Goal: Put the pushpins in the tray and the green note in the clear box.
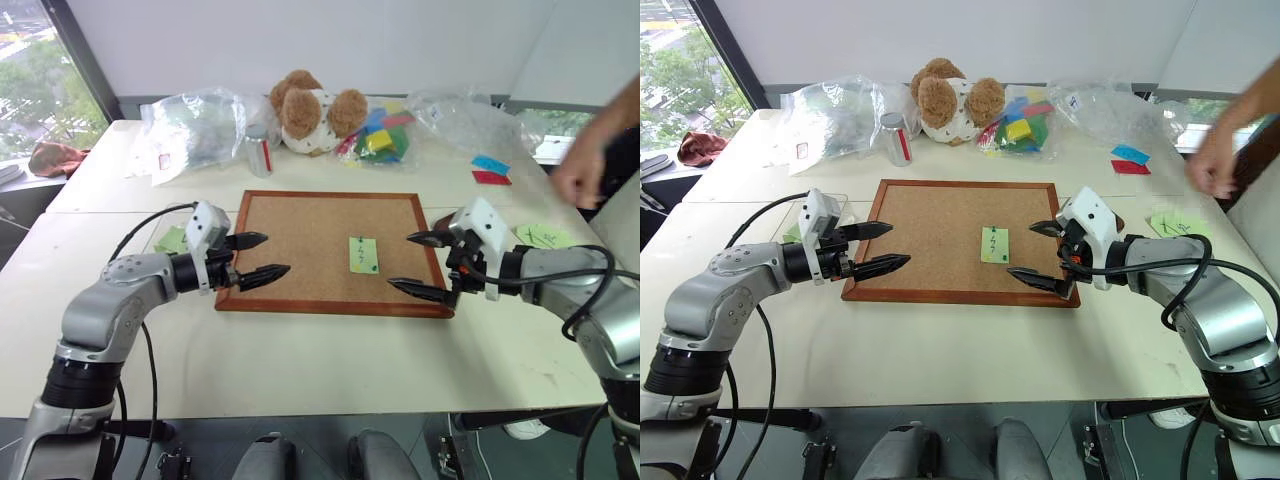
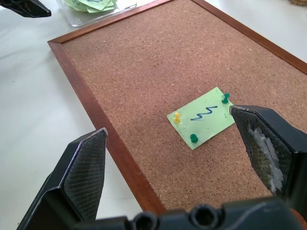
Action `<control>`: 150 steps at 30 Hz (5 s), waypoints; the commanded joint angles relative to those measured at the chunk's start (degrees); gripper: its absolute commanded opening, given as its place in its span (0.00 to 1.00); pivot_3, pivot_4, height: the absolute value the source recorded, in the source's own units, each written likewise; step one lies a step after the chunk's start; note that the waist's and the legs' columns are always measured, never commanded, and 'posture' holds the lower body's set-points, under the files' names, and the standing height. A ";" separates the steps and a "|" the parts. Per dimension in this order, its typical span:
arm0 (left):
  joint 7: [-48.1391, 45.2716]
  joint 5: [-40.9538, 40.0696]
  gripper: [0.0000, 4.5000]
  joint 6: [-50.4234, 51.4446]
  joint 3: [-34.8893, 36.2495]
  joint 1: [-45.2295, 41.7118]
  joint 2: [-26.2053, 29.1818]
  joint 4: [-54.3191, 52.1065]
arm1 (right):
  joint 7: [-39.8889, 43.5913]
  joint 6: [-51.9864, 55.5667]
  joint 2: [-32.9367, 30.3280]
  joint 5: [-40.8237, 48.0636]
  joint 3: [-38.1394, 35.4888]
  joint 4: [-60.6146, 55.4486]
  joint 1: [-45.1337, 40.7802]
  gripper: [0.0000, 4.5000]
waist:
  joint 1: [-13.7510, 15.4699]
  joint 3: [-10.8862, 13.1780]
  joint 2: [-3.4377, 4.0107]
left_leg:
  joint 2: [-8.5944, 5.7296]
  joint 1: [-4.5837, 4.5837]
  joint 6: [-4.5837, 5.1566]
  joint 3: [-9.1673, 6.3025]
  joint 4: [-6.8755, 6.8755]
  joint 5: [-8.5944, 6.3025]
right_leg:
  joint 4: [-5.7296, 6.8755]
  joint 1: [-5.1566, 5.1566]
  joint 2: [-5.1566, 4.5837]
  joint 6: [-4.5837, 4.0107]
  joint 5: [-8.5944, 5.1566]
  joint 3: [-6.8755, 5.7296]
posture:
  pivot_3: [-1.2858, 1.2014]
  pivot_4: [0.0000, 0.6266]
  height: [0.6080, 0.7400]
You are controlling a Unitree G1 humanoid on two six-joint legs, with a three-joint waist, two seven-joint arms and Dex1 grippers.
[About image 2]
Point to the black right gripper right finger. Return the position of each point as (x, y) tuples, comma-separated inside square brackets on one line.
[(266, 148)]

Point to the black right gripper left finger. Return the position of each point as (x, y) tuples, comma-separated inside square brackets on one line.
[(82, 172)]

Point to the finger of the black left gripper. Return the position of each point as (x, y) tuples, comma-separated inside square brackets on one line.
[(26, 8)]

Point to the green push pin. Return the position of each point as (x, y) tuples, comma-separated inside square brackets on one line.
[(193, 138), (225, 98)]

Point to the green note with blue squiggle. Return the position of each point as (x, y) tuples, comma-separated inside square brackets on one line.
[(204, 122)]

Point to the yellow push pin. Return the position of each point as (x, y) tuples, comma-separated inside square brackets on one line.
[(177, 118)]

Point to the wood-framed cork board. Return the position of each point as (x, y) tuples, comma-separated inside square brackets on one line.
[(182, 79)]

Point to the clear plastic box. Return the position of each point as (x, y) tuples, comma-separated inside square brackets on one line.
[(79, 18)]

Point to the stack of green notes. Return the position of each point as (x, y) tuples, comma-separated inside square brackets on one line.
[(94, 4)]

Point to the brown woven basket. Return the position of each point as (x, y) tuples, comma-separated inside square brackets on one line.
[(298, 2)]

